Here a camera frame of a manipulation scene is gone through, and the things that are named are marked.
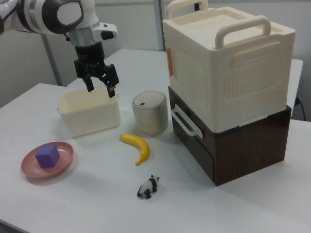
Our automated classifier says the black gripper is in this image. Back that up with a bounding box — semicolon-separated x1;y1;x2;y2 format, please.
73;41;120;99

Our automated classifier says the dark drawer with white handle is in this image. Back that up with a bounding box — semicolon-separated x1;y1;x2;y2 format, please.
169;87;215;161

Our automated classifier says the cream open plastic bin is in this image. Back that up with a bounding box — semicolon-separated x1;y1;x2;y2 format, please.
56;85;121;139

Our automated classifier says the dark wooden drawer cabinet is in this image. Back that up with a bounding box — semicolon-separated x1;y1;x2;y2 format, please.
168;86;293;187

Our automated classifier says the grey slanted metal pole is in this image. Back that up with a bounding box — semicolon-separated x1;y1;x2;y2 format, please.
42;33;62;86

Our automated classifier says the small beige lidded trash can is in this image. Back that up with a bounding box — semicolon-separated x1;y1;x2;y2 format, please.
131;90;169;136

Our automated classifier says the orange tape strip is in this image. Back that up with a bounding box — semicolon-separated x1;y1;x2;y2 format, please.
167;48;175;77

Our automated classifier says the yellow toy banana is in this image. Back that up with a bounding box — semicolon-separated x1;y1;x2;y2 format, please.
119;133;151;166

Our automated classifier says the pink plastic plate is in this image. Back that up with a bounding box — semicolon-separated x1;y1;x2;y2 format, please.
20;141;74;180

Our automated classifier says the purple cube block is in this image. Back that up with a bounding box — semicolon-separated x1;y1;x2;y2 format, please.
35;144;60;168

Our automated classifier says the small panda figurine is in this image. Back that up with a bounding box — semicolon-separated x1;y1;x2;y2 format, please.
137;175;160;199

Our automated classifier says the grey metal partition post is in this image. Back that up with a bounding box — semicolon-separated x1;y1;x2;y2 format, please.
155;0;164;52

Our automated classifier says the cream storage box with handles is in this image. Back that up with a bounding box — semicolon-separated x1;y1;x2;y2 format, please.
162;0;296;134

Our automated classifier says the blue cable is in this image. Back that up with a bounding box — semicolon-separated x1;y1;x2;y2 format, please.
294;97;306;121

